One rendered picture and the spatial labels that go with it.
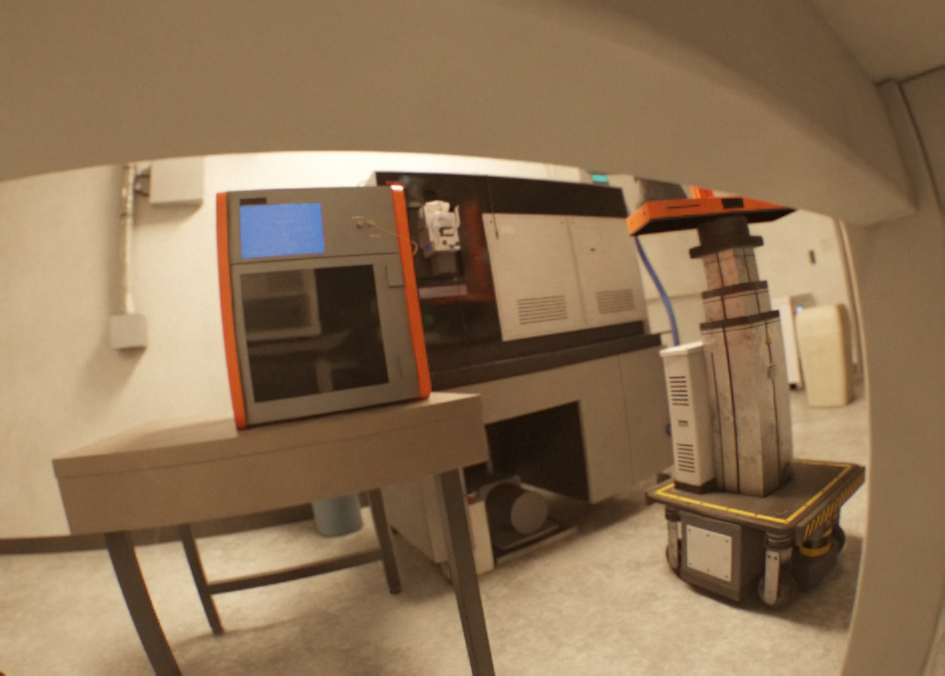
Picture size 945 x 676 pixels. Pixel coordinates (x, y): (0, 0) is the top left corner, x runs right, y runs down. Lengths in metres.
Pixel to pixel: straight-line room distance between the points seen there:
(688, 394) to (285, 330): 1.02
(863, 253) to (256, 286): 0.80
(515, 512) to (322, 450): 1.16
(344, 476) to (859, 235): 0.70
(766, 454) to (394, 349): 0.97
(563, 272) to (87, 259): 2.42
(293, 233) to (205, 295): 1.77
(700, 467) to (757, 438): 0.20
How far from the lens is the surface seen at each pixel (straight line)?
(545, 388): 1.65
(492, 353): 1.65
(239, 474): 0.73
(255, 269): 0.83
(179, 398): 2.57
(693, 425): 1.34
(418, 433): 0.77
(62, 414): 2.77
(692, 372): 1.32
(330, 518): 2.30
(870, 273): 0.23
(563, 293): 1.83
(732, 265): 1.29
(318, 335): 0.82
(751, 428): 1.29
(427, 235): 1.52
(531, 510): 1.83
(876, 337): 0.23
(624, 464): 1.94
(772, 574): 1.28
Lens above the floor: 0.79
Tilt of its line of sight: 4 degrees up
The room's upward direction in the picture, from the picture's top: 9 degrees counter-clockwise
